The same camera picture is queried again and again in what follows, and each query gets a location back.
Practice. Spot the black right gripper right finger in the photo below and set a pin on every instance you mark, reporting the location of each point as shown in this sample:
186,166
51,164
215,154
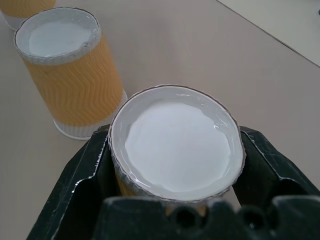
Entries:
270,165

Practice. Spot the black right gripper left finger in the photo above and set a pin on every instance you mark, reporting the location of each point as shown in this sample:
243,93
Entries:
75,200

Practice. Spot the orange ribbed paper cup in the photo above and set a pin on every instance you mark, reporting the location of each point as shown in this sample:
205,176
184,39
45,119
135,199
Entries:
15,12
71,75
178,147

